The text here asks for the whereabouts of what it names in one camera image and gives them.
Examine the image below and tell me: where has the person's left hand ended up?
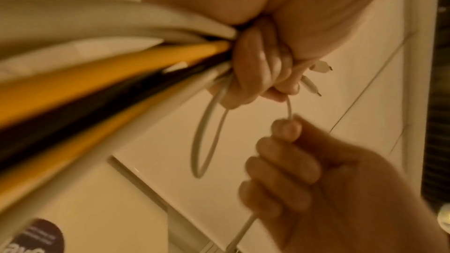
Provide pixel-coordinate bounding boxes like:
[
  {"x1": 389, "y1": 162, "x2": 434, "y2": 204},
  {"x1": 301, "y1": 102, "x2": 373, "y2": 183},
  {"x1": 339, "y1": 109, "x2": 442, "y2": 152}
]
[{"x1": 134, "y1": 0, "x2": 403, "y2": 110}]

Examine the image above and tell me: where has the person's right hand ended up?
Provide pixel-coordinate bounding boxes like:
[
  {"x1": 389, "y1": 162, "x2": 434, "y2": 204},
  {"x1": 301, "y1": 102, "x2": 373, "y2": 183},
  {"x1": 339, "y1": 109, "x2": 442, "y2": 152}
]
[{"x1": 239, "y1": 114, "x2": 450, "y2": 253}]

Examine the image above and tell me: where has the thin white charging cable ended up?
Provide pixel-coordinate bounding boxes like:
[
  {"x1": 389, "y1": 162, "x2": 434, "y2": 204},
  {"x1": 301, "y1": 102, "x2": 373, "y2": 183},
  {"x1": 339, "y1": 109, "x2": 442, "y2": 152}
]
[{"x1": 191, "y1": 60, "x2": 334, "y2": 253}]

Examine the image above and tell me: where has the thick grey-white cable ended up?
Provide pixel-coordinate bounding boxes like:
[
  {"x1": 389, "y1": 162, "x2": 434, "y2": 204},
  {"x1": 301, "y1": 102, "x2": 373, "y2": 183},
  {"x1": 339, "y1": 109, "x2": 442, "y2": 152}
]
[{"x1": 0, "y1": 0, "x2": 237, "y2": 61}]

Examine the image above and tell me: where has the yellow cable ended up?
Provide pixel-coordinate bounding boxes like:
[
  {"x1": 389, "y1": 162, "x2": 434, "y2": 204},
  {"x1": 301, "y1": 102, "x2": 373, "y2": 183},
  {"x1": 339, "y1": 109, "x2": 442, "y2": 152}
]
[
  {"x1": 0, "y1": 99, "x2": 166, "y2": 208},
  {"x1": 0, "y1": 40, "x2": 231, "y2": 130}
]

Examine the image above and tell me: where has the black cable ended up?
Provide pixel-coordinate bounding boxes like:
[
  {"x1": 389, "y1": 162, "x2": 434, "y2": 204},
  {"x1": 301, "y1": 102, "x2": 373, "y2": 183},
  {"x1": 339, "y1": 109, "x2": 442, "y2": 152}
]
[{"x1": 0, "y1": 52, "x2": 233, "y2": 173}]

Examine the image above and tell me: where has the thick white cable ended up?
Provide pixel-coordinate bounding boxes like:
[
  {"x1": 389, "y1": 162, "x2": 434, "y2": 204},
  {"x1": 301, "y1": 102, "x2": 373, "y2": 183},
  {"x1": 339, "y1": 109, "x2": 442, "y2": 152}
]
[{"x1": 0, "y1": 64, "x2": 233, "y2": 236}]

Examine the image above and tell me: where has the small round white object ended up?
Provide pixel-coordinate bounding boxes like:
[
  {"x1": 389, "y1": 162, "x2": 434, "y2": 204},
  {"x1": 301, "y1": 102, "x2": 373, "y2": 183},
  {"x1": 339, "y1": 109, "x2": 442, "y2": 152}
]
[{"x1": 437, "y1": 204, "x2": 450, "y2": 231}]

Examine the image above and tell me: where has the dark slatted shutter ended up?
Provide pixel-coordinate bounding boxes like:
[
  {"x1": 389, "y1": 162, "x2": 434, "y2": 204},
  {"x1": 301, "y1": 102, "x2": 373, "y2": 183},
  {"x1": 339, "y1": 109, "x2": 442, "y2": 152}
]
[{"x1": 420, "y1": 0, "x2": 450, "y2": 205}]

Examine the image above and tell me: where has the white appliance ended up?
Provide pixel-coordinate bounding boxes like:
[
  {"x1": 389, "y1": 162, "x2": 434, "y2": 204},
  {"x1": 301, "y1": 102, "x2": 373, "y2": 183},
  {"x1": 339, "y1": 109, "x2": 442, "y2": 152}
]
[{"x1": 0, "y1": 155, "x2": 233, "y2": 253}]

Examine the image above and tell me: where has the round black sticker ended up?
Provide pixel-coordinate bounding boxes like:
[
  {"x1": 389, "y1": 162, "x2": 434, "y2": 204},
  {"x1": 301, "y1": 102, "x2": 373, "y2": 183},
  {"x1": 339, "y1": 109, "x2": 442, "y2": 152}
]
[{"x1": 11, "y1": 218, "x2": 66, "y2": 253}]

